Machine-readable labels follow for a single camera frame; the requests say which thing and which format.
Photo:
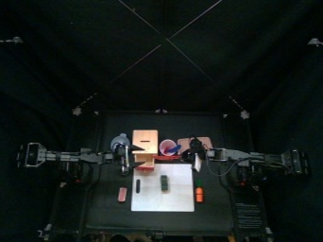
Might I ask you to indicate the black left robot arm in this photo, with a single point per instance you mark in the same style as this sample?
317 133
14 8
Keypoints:
62 156

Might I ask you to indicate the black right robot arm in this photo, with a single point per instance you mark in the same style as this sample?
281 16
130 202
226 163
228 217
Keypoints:
264 157

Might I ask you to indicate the white plastic toy knife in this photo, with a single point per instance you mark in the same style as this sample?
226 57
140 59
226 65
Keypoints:
197 162

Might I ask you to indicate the salmon pink plate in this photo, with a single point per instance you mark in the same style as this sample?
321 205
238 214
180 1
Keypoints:
205 141

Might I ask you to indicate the dark green sushi roll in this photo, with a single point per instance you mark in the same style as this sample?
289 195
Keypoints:
164 182

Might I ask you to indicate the white cutting board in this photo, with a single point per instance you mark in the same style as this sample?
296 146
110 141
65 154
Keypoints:
176 198

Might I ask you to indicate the red toy tray piece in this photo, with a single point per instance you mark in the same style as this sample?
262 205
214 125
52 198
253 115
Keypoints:
145 168

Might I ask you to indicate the blue plastic utensil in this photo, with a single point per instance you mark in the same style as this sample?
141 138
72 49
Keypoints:
173 149

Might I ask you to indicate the wooden box with slot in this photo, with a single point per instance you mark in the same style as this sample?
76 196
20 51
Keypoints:
144 135

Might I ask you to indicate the grey blue bottle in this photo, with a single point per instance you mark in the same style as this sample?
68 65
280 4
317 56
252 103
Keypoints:
118 140

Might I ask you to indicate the pink cup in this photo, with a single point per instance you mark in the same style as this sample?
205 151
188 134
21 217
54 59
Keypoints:
165 150

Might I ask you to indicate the pink rectangular toy piece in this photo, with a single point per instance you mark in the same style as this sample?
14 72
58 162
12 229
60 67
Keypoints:
121 194

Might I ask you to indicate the orange toy carrot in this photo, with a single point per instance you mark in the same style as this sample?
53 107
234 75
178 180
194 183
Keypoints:
198 194

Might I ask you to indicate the white printed table label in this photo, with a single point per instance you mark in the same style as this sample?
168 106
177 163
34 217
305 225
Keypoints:
248 217

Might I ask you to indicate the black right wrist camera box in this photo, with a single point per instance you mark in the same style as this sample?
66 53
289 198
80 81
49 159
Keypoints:
196 144

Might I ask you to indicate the grey metal corner bracket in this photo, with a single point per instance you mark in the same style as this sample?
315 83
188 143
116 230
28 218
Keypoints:
76 111
315 42
16 40
244 115
268 234
160 110

